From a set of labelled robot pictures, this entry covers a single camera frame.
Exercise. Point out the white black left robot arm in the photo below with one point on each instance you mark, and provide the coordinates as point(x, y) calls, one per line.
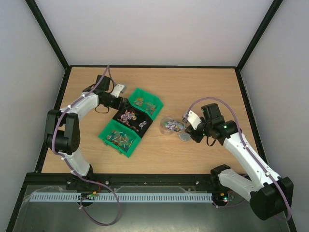
point(62, 129)

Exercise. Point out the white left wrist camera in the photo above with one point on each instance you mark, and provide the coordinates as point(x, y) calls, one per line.
point(118, 90)

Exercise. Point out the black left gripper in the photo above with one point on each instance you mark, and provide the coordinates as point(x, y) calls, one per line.
point(118, 106)

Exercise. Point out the left controller circuit board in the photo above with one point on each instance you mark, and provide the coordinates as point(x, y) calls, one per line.
point(90, 196)

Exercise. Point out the clear plastic candy jar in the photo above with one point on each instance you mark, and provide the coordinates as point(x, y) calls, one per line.
point(163, 129)

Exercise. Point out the silver metal scoop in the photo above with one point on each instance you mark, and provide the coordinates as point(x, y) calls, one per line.
point(177, 126)

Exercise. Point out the silver metal jar lid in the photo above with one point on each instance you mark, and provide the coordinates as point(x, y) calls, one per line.
point(183, 136)

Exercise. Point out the black bin with lollipops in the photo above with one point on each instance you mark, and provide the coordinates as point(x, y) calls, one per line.
point(134, 119)

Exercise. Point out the light blue slotted cable duct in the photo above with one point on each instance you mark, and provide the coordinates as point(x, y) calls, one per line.
point(125, 197)

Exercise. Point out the right controller circuit board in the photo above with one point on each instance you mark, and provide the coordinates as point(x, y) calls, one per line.
point(225, 196)

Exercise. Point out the black aluminium frame rail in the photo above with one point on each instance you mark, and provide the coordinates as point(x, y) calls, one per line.
point(195, 182)

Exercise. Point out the controller circuit board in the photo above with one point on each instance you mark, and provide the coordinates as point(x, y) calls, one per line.
point(90, 196)
point(225, 196)

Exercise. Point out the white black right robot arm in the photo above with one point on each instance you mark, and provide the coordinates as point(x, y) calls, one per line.
point(266, 191)

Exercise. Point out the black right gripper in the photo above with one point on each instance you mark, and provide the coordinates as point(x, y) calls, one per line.
point(193, 133)

